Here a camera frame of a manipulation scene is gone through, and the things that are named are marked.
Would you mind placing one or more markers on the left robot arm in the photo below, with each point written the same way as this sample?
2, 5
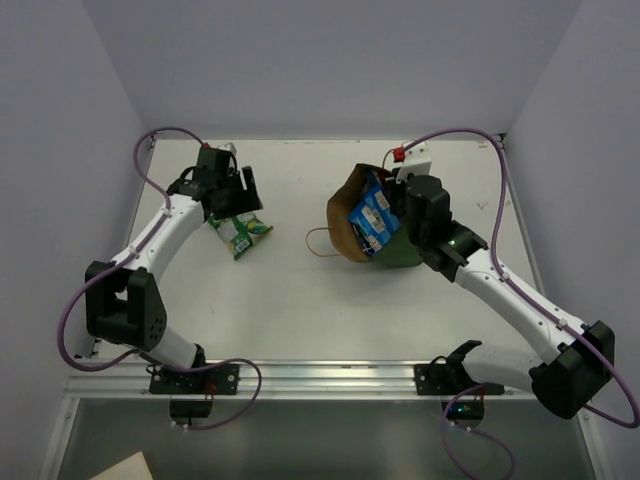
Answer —
123, 301

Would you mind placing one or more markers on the green snack packet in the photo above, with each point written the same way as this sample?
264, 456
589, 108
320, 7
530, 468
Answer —
240, 233

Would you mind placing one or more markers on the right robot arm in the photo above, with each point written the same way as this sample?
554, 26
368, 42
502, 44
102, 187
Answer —
566, 367

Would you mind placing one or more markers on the green paper bag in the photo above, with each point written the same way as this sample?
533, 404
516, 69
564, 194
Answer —
398, 253

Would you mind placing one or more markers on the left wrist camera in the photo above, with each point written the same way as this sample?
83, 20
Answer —
229, 146

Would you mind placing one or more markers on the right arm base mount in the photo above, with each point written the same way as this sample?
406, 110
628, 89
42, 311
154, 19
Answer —
439, 378

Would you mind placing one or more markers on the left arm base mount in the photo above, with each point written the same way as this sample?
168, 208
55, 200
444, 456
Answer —
200, 387

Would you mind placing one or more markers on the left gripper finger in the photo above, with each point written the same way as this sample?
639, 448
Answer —
249, 181
235, 203

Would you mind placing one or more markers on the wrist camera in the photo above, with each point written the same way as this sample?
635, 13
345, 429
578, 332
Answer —
409, 162
229, 146

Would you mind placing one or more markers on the beige board corner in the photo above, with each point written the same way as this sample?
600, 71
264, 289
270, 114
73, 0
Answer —
134, 467

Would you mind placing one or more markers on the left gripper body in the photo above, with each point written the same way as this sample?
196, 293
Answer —
239, 198

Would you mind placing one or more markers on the aluminium mounting rail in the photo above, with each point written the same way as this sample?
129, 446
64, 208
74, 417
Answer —
276, 380

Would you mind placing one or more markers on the blue snack packet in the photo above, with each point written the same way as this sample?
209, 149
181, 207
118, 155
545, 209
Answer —
373, 220

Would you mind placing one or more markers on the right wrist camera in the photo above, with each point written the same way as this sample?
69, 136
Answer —
409, 162

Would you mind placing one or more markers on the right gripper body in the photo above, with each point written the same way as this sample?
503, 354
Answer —
397, 195

